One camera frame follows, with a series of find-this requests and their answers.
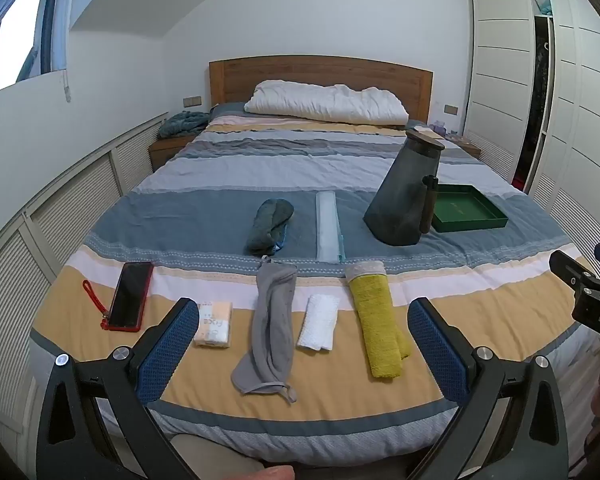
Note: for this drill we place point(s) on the dark grey pitcher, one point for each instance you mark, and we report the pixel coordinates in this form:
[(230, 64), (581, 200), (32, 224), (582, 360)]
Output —
[(402, 195)]

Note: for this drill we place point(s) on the green tray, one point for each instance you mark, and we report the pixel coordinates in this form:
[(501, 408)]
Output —
[(462, 207)]

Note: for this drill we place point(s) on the white wardrobe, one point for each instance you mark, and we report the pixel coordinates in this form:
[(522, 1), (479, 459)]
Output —
[(500, 85)]

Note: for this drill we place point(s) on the grey cloth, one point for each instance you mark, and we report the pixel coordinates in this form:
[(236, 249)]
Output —
[(270, 325)]

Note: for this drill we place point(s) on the clear plastic bag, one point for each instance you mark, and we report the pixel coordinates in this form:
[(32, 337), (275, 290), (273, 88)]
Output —
[(327, 230)]

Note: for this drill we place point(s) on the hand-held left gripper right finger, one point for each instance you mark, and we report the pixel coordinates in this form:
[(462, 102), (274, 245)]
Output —
[(437, 350)]

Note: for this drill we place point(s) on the window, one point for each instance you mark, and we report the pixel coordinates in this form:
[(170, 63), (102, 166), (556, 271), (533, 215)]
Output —
[(17, 25)]

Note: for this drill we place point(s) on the small white towel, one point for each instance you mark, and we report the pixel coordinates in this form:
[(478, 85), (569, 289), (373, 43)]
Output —
[(320, 322)]

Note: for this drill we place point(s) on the low louvred wall cabinet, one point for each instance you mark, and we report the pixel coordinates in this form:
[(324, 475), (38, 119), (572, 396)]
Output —
[(65, 200)]

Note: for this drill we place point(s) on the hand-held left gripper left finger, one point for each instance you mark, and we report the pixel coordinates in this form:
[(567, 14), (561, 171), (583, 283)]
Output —
[(172, 347)]

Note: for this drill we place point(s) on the grey blue pillow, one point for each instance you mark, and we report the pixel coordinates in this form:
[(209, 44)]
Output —
[(227, 109)]

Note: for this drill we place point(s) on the striped bedspread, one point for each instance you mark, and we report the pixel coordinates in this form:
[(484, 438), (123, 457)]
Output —
[(305, 170)]

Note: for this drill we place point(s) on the wooden nightstand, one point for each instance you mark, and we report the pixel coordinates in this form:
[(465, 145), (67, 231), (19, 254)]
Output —
[(467, 146), (167, 149)]

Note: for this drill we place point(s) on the person's left hand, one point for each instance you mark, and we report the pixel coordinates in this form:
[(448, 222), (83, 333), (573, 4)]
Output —
[(267, 474)]

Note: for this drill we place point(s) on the teal knitted cloth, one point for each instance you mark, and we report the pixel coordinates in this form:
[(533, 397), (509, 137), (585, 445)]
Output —
[(182, 124)]

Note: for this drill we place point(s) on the wooden bed headboard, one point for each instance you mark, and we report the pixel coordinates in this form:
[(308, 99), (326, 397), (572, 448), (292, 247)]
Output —
[(320, 72)]

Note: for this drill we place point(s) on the tissue packet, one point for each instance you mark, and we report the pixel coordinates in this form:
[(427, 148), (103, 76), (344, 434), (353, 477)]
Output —
[(214, 324)]

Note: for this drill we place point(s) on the white pillow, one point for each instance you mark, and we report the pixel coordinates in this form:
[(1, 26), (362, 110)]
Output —
[(325, 102)]

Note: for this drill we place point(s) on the yellow towel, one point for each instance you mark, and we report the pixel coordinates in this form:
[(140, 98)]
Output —
[(377, 325)]

